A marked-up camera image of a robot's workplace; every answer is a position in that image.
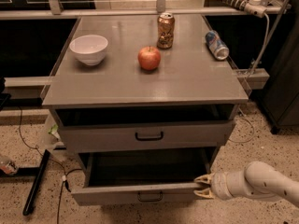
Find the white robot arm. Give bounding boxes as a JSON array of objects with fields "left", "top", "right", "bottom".
[{"left": 193, "top": 161, "right": 299, "bottom": 207}]

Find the white power strip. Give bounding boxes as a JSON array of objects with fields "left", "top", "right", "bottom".
[{"left": 221, "top": 0, "right": 266, "bottom": 18}]

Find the grey drawer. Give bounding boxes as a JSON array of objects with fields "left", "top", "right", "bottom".
[
  {"left": 72, "top": 147, "right": 211, "bottom": 205},
  {"left": 53, "top": 104, "right": 236, "bottom": 153}
]

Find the dark cabinet at right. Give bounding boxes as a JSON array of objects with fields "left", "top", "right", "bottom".
[{"left": 262, "top": 20, "right": 299, "bottom": 134}]

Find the white cable on floor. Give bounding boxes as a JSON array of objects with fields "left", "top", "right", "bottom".
[{"left": 228, "top": 107, "right": 256, "bottom": 144}]

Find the grey drawer cabinet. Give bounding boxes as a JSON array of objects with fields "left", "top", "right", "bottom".
[{"left": 41, "top": 13, "right": 249, "bottom": 201}]

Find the grey top drawer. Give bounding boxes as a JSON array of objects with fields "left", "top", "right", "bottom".
[{"left": 53, "top": 104, "right": 236, "bottom": 153}]

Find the gold soda can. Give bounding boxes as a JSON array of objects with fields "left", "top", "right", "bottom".
[{"left": 157, "top": 12, "right": 175, "bottom": 49}]

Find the white ceramic bowl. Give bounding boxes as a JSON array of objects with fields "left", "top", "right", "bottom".
[{"left": 69, "top": 35, "right": 108, "bottom": 66}]

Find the plastic bottle on floor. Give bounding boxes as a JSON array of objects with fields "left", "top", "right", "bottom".
[{"left": 0, "top": 156, "right": 18, "bottom": 175}]

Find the red apple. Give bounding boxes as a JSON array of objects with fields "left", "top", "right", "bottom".
[{"left": 137, "top": 46, "right": 161, "bottom": 71}]

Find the black floor cable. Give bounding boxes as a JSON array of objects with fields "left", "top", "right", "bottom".
[{"left": 17, "top": 105, "right": 85, "bottom": 224}]

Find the blue soda can lying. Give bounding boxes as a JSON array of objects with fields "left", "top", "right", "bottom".
[{"left": 205, "top": 30, "right": 229, "bottom": 61}]

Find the black metal bar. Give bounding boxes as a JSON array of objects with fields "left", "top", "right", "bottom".
[{"left": 22, "top": 150, "right": 50, "bottom": 217}]

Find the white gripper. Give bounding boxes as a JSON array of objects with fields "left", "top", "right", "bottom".
[{"left": 193, "top": 172, "right": 233, "bottom": 200}]

